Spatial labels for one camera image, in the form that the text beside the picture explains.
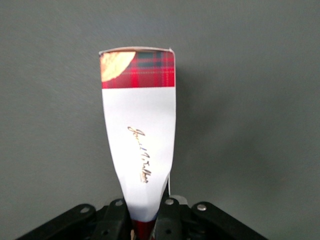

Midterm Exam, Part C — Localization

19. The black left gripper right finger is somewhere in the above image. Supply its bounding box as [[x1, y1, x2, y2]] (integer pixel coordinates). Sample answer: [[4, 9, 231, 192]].
[[151, 196, 269, 240]]

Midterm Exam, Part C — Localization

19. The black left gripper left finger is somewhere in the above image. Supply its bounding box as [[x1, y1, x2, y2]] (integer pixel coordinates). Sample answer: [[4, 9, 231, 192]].
[[16, 198, 134, 240]]

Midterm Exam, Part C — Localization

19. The red tartan cookie box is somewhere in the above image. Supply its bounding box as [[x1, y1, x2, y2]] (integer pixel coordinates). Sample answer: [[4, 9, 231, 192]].
[[98, 46, 178, 240]]

